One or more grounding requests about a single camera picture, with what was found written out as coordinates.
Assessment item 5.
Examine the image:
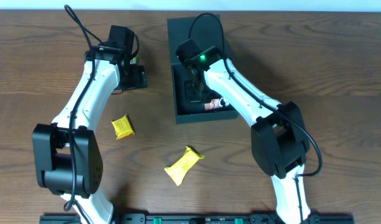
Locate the green white snack packet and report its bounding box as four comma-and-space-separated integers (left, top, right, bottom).
130, 57, 137, 64

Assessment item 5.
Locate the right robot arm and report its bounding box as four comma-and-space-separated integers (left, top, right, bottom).
176, 44, 312, 223

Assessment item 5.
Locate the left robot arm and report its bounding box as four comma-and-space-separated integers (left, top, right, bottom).
32, 42, 147, 223

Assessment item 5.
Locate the small yellow snack packet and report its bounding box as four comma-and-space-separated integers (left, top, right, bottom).
111, 114, 135, 140

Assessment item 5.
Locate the dark green open box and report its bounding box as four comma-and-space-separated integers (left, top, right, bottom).
167, 16, 238, 124

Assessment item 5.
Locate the long yellow snack bar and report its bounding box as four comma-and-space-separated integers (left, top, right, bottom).
164, 146, 204, 186

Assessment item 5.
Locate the right black cable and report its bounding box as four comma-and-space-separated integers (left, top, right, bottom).
188, 12, 323, 224

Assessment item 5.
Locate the black cable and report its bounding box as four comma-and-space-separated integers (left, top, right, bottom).
188, 12, 323, 224
63, 4, 104, 224

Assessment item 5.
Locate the left black cable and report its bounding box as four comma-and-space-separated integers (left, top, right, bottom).
63, 4, 104, 224

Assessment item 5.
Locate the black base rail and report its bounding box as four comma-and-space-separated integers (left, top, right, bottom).
39, 212, 355, 224

